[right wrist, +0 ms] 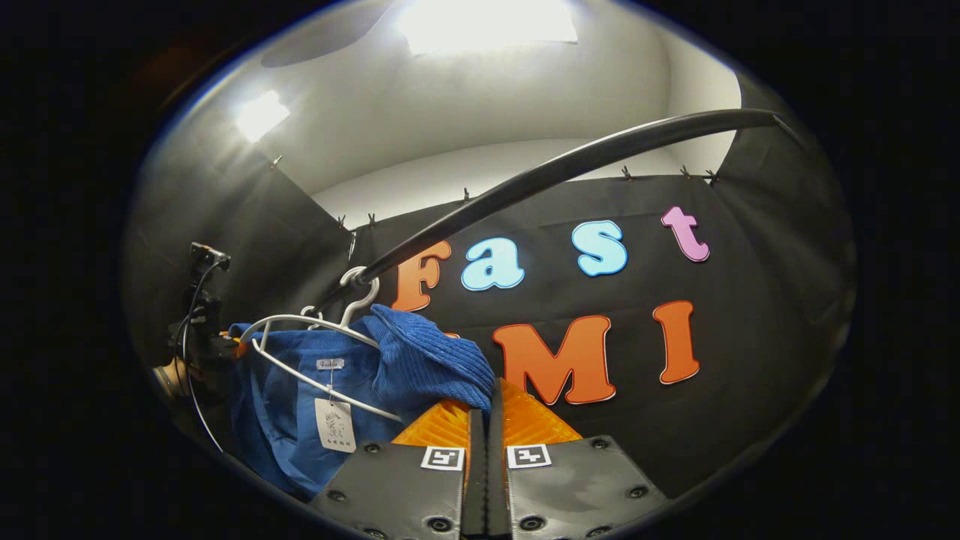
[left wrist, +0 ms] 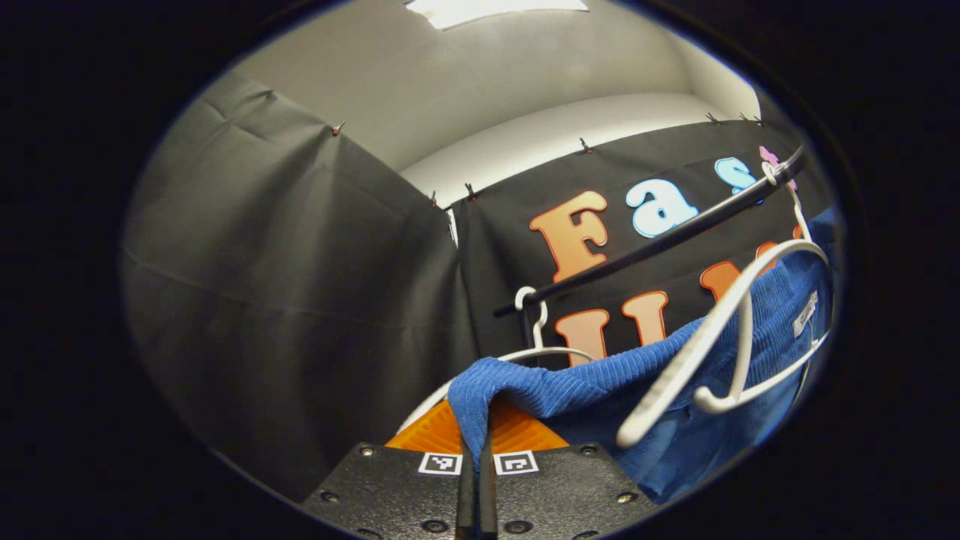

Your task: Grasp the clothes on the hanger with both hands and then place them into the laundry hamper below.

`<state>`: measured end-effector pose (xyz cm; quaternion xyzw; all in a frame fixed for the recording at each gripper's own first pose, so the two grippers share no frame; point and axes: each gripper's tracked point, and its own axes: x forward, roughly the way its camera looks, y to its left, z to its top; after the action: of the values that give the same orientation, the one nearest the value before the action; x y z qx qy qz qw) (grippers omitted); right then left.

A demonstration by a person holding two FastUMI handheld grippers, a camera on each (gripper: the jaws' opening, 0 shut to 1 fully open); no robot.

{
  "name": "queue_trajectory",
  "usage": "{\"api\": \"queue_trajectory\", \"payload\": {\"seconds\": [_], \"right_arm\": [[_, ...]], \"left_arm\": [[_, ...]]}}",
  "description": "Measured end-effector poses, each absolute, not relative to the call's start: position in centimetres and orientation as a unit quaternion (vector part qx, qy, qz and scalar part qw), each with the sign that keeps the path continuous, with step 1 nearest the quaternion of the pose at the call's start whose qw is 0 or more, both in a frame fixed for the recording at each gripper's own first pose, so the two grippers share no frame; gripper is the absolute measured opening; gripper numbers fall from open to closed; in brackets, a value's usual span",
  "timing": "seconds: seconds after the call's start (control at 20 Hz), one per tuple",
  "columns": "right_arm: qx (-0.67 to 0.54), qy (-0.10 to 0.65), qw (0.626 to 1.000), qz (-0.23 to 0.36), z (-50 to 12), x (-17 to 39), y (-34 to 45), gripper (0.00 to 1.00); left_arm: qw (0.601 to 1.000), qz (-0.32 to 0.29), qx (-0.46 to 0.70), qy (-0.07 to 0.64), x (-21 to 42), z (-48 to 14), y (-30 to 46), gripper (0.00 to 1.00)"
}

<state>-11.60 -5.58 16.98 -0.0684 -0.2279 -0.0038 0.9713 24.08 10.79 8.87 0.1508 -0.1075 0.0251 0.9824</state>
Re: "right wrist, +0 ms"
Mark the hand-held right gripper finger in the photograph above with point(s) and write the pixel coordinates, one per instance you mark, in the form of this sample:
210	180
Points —
495	480
477	480

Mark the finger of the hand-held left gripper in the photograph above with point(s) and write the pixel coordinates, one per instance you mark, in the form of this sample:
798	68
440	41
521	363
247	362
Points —
238	346

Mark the white plastic clothes hanger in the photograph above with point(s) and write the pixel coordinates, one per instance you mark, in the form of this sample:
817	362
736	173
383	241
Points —
306	310
307	317

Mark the white paper hang tag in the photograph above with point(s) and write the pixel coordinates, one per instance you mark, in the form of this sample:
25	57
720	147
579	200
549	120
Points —
335	426

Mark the small ceiling light panel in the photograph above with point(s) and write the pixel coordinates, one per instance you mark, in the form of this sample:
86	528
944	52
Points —
262	116

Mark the row of backdrop clips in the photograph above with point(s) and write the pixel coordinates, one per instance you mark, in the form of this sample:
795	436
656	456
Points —
465	196

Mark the large ceiling light panel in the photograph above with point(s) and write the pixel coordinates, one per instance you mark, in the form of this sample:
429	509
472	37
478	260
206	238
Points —
487	26

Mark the black clothes rail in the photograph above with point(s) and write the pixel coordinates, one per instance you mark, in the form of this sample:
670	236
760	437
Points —
570	165

